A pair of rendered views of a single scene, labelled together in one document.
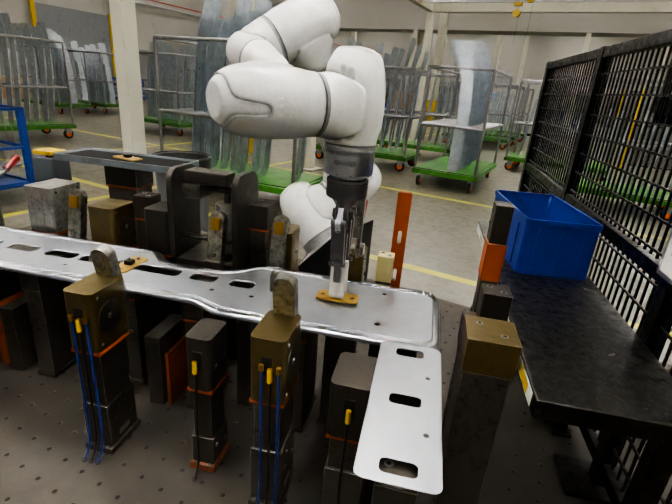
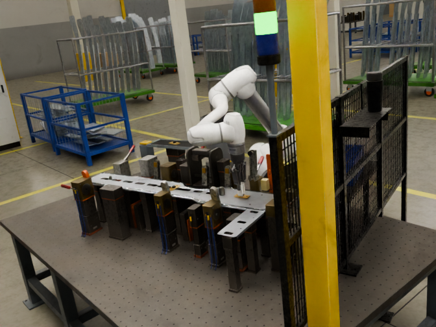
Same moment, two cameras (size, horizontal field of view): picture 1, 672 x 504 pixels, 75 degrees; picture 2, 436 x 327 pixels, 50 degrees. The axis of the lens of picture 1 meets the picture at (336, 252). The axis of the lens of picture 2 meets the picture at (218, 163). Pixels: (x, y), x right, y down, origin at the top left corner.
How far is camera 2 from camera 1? 170 cm
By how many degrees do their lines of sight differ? 23
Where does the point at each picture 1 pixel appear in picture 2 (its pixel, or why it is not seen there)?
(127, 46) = (183, 44)
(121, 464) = (172, 255)
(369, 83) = (234, 125)
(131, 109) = (187, 85)
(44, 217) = (145, 171)
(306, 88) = (213, 131)
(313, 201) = (263, 153)
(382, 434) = (229, 228)
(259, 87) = (199, 133)
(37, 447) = (147, 250)
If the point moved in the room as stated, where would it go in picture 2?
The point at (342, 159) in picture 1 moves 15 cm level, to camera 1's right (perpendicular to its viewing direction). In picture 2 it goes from (231, 148) to (259, 148)
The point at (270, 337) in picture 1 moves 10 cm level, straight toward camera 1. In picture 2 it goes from (207, 205) to (202, 214)
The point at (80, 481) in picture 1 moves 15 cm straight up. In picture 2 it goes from (160, 258) to (156, 233)
